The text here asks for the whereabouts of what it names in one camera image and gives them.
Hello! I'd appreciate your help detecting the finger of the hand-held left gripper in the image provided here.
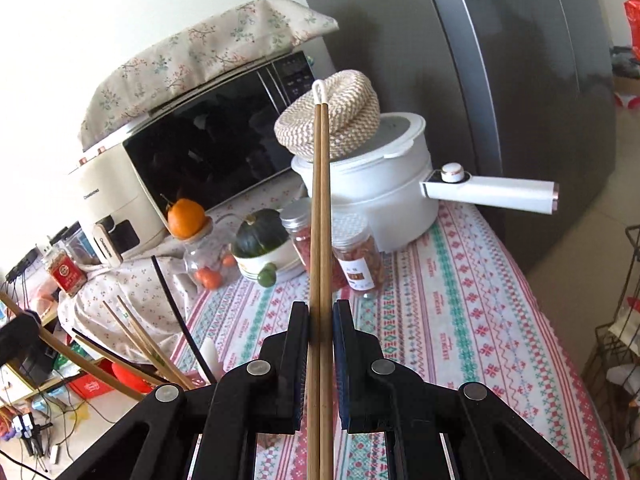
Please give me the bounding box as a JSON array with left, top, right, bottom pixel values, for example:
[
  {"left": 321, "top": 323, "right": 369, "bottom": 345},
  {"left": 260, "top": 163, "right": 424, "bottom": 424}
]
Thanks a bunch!
[{"left": 0, "top": 310, "right": 43, "bottom": 376}]

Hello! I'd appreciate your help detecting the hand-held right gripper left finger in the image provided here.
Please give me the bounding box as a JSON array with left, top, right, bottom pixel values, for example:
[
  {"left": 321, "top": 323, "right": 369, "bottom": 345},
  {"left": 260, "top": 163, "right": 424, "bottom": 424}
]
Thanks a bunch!
[{"left": 60, "top": 301, "right": 310, "bottom": 480}]

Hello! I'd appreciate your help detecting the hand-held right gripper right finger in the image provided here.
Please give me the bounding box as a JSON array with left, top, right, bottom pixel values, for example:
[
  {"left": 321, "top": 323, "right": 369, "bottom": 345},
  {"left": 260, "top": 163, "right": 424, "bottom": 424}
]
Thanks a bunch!
[{"left": 332, "top": 299, "right": 591, "bottom": 480}]

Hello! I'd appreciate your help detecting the long light bamboo chopstick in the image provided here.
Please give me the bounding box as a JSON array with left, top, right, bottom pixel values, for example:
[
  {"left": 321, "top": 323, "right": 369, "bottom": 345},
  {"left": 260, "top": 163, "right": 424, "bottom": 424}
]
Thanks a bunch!
[{"left": 0, "top": 291, "right": 148, "bottom": 402}]

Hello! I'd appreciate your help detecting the black chopstick gold band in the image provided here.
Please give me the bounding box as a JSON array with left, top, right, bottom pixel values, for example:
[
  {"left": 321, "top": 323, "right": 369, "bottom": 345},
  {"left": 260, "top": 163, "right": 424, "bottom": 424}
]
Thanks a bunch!
[
  {"left": 151, "top": 256, "right": 219, "bottom": 385},
  {"left": 71, "top": 328, "right": 161, "bottom": 381}
]

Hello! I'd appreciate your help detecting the dark brown wooden chopstick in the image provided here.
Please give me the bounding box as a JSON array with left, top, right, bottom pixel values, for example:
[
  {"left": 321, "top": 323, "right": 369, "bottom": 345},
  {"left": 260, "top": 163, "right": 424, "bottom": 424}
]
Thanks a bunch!
[
  {"left": 319, "top": 104, "right": 335, "bottom": 480},
  {"left": 306, "top": 104, "right": 323, "bottom": 480}
]

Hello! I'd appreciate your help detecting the black power strip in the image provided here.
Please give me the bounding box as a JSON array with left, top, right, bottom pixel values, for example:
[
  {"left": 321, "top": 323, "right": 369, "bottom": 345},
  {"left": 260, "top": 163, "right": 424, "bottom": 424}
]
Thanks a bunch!
[{"left": 5, "top": 247, "right": 41, "bottom": 281}]

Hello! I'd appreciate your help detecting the red tin can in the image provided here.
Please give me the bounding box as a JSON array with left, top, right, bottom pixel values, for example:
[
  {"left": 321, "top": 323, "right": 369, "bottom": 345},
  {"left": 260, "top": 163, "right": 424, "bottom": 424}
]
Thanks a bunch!
[{"left": 49, "top": 249, "right": 88, "bottom": 297}]

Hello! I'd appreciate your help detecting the red box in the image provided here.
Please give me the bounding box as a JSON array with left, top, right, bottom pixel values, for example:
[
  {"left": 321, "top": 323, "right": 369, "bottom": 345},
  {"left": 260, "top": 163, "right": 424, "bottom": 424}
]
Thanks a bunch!
[{"left": 67, "top": 375, "right": 113, "bottom": 401}]

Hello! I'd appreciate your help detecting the white rice spoon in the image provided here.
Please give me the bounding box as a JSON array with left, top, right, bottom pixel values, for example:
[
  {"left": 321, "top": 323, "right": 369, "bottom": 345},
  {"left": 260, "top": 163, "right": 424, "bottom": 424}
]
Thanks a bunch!
[{"left": 200, "top": 337, "right": 221, "bottom": 383}]

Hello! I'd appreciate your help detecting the short jar red label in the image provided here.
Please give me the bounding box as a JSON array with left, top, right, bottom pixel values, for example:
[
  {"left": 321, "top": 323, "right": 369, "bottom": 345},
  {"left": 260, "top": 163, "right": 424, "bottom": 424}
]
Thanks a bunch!
[{"left": 330, "top": 212, "right": 387, "bottom": 295}]

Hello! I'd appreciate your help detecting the white ceramic bowl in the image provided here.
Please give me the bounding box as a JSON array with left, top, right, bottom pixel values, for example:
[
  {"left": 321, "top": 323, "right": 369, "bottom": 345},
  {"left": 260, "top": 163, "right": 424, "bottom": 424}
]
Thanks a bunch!
[{"left": 232, "top": 245, "right": 301, "bottom": 281}]

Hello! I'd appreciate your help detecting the dark glass container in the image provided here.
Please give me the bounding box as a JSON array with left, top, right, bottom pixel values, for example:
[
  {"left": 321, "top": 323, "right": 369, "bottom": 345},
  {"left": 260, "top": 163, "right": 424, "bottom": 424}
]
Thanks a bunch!
[{"left": 64, "top": 221, "right": 102, "bottom": 267}]

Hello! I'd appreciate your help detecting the tall jar of red berries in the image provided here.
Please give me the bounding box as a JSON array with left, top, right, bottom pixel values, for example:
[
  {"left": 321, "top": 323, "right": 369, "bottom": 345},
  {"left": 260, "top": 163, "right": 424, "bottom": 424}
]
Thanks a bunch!
[{"left": 279, "top": 198, "right": 351, "bottom": 291}]

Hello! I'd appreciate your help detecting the green printed bamboo chopstick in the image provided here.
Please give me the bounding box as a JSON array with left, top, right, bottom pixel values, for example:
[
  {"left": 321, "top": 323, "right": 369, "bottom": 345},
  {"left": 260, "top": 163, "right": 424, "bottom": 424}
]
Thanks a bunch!
[
  {"left": 116, "top": 295, "right": 193, "bottom": 386},
  {"left": 102, "top": 301, "right": 196, "bottom": 390}
]

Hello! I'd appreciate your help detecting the red plastic basin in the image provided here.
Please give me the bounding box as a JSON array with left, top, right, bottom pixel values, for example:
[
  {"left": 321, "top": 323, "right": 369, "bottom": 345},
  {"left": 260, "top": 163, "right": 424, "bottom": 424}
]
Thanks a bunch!
[{"left": 111, "top": 360, "right": 156, "bottom": 395}]

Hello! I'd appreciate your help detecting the dark green squash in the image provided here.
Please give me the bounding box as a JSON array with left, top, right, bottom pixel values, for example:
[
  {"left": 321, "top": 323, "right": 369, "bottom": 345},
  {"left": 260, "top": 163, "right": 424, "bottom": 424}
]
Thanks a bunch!
[{"left": 235, "top": 208, "right": 290, "bottom": 257}]

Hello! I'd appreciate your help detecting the patterned striped tablecloth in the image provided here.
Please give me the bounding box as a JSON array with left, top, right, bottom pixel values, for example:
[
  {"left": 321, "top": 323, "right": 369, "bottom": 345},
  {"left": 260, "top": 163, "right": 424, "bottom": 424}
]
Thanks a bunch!
[{"left": 172, "top": 200, "right": 628, "bottom": 480}]

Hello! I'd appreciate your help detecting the clear glass jar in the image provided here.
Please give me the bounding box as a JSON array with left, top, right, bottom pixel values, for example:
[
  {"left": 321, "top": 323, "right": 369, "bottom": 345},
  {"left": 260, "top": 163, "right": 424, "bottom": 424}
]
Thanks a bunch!
[{"left": 182, "top": 217, "right": 238, "bottom": 291}]

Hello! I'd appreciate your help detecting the large orange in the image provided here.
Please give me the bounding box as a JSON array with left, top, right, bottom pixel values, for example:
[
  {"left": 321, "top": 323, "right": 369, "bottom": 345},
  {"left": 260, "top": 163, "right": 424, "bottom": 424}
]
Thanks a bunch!
[{"left": 166, "top": 198, "right": 207, "bottom": 240}]

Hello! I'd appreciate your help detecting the white electric pot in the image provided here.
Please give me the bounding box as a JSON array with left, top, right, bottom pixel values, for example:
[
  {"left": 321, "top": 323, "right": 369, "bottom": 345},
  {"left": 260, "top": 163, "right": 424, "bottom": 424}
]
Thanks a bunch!
[{"left": 291, "top": 112, "right": 560, "bottom": 253}]

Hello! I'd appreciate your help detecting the cream microwave oven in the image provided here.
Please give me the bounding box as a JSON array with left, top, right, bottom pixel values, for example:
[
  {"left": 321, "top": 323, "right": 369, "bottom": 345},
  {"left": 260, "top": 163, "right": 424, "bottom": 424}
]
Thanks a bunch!
[{"left": 70, "top": 50, "right": 318, "bottom": 268}]

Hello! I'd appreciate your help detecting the grey refrigerator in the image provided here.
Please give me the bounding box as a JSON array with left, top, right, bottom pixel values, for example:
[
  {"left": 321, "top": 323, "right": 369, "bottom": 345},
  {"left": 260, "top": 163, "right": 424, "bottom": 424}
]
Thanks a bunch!
[{"left": 287, "top": 0, "right": 618, "bottom": 276}]

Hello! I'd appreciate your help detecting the beige floral cloth cover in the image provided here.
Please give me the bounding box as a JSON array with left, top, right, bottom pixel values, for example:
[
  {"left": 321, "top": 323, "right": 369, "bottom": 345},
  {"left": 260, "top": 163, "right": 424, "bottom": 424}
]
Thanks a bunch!
[{"left": 80, "top": 0, "right": 340, "bottom": 153}]

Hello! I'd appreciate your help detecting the red plastic bag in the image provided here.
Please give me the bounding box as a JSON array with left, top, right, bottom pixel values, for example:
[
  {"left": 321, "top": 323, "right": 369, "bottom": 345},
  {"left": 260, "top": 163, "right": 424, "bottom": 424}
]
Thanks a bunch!
[{"left": 622, "top": 0, "right": 640, "bottom": 61}]

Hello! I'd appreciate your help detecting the tangle of floor cables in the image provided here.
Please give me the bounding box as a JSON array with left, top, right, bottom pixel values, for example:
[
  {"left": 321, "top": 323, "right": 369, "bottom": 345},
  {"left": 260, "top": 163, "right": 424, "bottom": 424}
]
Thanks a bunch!
[{"left": 0, "top": 385, "right": 101, "bottom": 467}]

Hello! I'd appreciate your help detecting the woven rope basket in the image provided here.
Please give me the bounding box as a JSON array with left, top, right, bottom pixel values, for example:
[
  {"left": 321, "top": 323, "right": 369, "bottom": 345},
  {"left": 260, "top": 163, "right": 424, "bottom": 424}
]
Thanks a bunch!
[{"left": 274, "top": 70, "right": 382, "bottom": 162}]

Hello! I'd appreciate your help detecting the black wire rack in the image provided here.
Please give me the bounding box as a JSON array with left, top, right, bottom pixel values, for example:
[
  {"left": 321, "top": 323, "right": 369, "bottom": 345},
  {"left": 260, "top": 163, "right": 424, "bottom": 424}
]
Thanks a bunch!
[{"left": 582, "top": 225, "right": 640, "bottom": 461}]

